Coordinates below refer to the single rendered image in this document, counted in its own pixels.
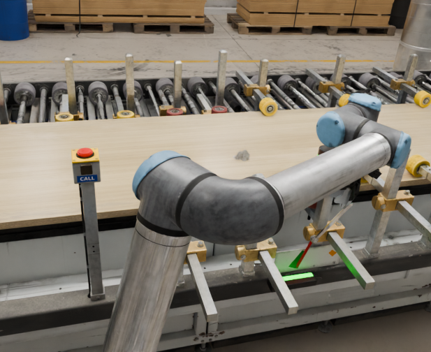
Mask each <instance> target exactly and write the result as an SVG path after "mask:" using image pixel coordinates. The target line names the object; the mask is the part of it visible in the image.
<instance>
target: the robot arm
mask: <svg viewBox="0 0 431 352"><path fill-rule="evenodd" d="M348 100H349V101H348V104H347V105H344V106H342V107H340V108H338V109H335V110H333V111H329V112H327V113H326V114H324V115H322V116H321V117H320V118H319V120H318V122H317V124H316V134H317V136H318V138H319V140H320V141H321V142H322V143H323V144H324V145H325V146H327V147H336V148H334V149H332V150H330V151H327V152H325V153H322V154H320V155H318V156H315V157H314V158H311V159H309V160H306V161H304V162H302V163H299V164H298V165H295V166H293V167H290V168H288V169H286V170H283V171H281V172H279V173H277V174H274V175H272V176H269V177H267V178H265V179H263V178H262V177H257V176H251V177H246V178H244V179H226V178H222V177H220V176H218V175H216V174H214V173H213V172H211V171H209V170H208V169H206V168H204V167H202V166H201V165H199V164H197V163H196V162H194V161H192V160H191V159H190V158H189V157H188V156H185V155H181V154H179V153H177V152H174V151H171V150H164V151H160V152H157V153H155V154H153V155H151V156H150V157H149V158H148V159H146V160H144V161H143V163H142V164H141V165H140V166H139V168H138V169H137V171H136V173H135V175H134V177H133V181H132V190H133V192H134V194H135V196H136V198H137V199H138V200H140V205H139V208H138V213H137V216H136V219H137V221H136V226H135V229H134V232H133V237H132V240H131V244H130V247H129V252H128V255H127V258H126V262H125V266H124V270H123V273H122V278H121V281H120V284H119V288H118V292H117V296H116V299H115V304H114V307H113V310H112V314H111V317H110V322H109V325H108V330H107V332H106V336H105V341H104V343H103V348H102V351H101V352H156V350H157V347H158V344H159V340H160V338H161V333H162V331H163V327H164V325H165V322H166V318H167V315H168V311H169V309H170V305H171V302H172V299H173V296H174V293H175V289H176V286H177V283H178V280H179V277H180V273H181V271H182V266H183V264H184V260H185V258H186V254H187V251H188V248H189V244H190V241H191V238H192V237H194V238H197V239H199V240H202V241H205V242H210V243H214V244H222V245H248V244H255V243H258V242H262V241H265V240H267V239H269V238H270V237H272V236H274V235H276V234H277V233H278V232H279V231H280V230H281V229H282V227H283V225H284V220H285V219H287V218H289V217H291V216H293V215H294V214H296V213H298V212H300V211H302V210H303V209H305V208H307V207H309V206H310V205H313V204H314V203H316V202H318V201H320V200H322V199H323V198H325V197H327V196H330V197H333V198H335V199H334V202H335V203H339V204H340V207H341V209H343V208H345V207H346V206H348V205H349V204H350V203H351V202H352V200H354V199H355V197H356V196H357V195H358V192H359V189H360V182H361V177H364V176H365V175H369V176H370V177H372V178H375V179H378V177H379V176H380V175H381V174H382V173H381V172H380V169H379V168H382V167H384V166H389V167H390V168H394V169H398V168H399V167H400V166H401V165H402V164H403V163H404V160H405V159H406V157H407V154H408V153H409V150H410V147H411V136H410V135H409V134H406V133H404V132H403V131H398V130H396V129H393V128H391V127H388V126H385V125H383V124H380V123H378V122H377V120H378V117H379V113H380V112H381V101H380V100H379V99H378V98H376V97H374V96H370V95H367V94H359V93H356V94H351V95H350V97H349V98H348Z"/></svg>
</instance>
